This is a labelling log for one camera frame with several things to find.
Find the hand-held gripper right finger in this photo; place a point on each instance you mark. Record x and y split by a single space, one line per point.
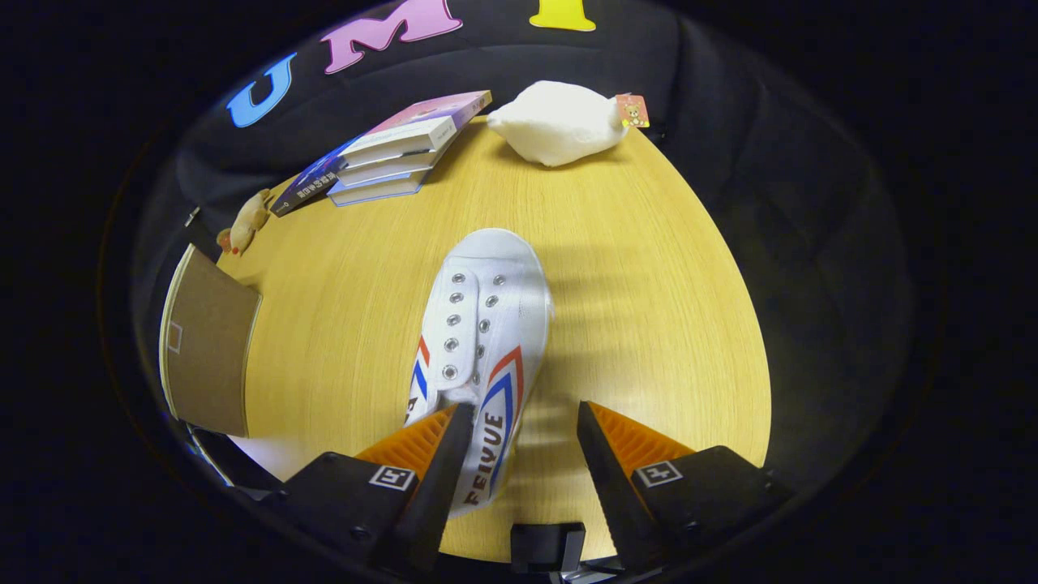
608 487

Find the white shoe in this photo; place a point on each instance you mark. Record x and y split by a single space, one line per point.
495 300

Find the brown plush dog toy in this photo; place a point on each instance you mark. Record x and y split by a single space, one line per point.
247 223

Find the white book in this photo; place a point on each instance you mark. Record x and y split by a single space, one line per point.
385 172

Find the light blue book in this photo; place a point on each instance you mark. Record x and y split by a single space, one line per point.
373 193

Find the dark blue book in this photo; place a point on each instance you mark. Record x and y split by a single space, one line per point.
312 182

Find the beige fabric storage box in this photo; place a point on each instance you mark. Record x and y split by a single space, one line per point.
211 349

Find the black backdrop cloth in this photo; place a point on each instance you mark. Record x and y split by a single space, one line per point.
811 243

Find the white plush toy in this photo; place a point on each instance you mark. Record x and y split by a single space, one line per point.
555 122

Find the silver clip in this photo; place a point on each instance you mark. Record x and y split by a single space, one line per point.
191 216

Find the pink cover book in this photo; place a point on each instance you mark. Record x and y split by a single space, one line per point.
422 122

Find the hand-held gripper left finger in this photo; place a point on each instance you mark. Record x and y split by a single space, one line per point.
442 487

